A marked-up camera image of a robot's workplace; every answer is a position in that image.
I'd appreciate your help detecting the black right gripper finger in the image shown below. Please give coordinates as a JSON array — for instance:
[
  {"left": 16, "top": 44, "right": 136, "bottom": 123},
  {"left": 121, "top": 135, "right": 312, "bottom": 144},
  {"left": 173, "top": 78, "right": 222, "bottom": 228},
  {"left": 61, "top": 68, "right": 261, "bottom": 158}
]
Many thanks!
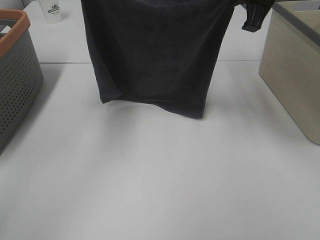
[{"left": 242, "top": 0, "right": 274, "bottom": 33}]

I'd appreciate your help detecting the dark grey towel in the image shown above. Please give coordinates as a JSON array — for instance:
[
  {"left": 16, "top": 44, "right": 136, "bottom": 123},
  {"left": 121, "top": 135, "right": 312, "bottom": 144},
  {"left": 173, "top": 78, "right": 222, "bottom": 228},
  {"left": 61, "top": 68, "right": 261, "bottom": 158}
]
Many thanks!
[{"left": 81, "top": 0, "right": 234, "bottom": 119}]

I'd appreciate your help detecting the beige bin grey rim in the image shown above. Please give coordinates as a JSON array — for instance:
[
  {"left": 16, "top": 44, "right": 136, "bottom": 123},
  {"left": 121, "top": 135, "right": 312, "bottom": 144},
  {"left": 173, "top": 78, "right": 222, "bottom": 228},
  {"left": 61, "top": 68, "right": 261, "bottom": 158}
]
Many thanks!
[{"left": 259, "top": 0, "right": 320, "bottom": 145}]

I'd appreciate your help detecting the grey perforated basket orange rim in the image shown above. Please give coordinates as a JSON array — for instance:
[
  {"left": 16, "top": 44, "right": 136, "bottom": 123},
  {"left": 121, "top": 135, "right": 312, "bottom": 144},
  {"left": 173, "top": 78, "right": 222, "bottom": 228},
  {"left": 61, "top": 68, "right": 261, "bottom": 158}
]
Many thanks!
[{"left": 0, "top": 9, "right": 44, "bottom": 150}]

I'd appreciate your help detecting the white paper cup green logo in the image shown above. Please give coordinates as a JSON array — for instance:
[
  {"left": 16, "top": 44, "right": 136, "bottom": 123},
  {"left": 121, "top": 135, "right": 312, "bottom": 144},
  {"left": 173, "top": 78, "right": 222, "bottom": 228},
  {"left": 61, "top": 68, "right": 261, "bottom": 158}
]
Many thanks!
[{"left": 38, "top": 0, "right": 61, "bottom": 24}]

